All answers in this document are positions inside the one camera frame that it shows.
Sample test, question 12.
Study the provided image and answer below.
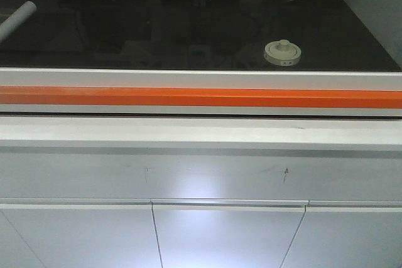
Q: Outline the white rolled paper tube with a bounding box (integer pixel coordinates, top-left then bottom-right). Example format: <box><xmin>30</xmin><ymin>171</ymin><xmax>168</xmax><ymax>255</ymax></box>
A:
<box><xmin>1</xmin><ymin>1</ymin><xmax>37</xmax><ymax>43</ymax></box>

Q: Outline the white base cabinet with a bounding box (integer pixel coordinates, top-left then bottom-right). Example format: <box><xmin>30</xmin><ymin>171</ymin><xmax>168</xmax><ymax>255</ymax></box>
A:
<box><xmin>1</xmin><ymin>116</ymin><xmax>401</xmax><ymax>267</ymax></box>

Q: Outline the glass jar with white lid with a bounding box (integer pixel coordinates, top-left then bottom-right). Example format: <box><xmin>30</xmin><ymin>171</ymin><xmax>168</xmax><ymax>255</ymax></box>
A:
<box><xmin>263</xmin><ymin>40</ymin><xmax>302</xmax><ymax>67</ymax></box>

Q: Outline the fume hood sash orange handle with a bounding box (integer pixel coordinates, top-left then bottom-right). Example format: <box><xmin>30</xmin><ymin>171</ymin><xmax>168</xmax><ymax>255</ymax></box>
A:
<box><xmin>1</xmin><ymin>67</ymin><xmax>401</xmax><ymax>110</ymax></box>

